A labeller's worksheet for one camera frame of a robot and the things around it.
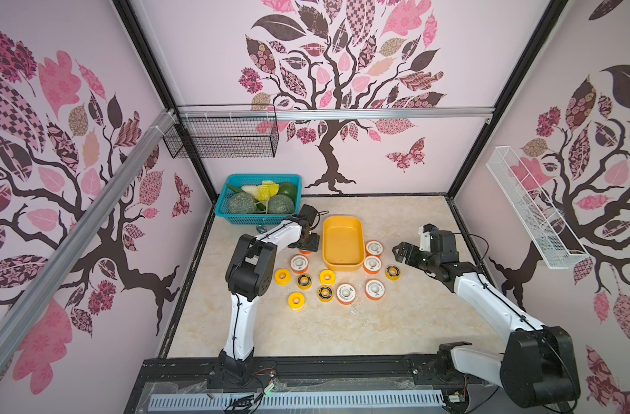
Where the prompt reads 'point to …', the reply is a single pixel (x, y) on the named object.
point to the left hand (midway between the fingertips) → (304, 247)
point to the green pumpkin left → (242, 203)
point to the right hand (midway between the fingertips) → (403, 255)
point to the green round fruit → (288, 188)
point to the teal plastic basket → (222, 203)
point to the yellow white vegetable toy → (266, 191)
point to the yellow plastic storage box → (343, 242)
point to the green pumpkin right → (280, 204)
